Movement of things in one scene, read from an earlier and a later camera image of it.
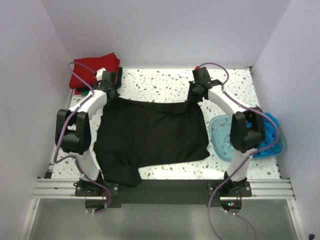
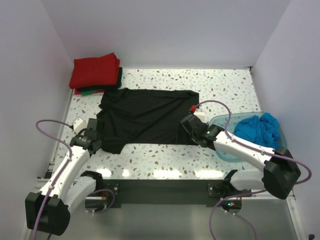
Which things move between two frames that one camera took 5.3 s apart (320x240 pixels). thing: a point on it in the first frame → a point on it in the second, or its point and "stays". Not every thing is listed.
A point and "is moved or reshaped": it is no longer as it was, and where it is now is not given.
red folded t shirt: (84, 69) stays
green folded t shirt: (85, 92) stays
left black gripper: (116, 94) → (82, 133)
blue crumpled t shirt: (269, 136) stays
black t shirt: (129, 133) is moved or reshaped
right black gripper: (190, 97) → (206, 125)
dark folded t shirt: (119, 82) stays
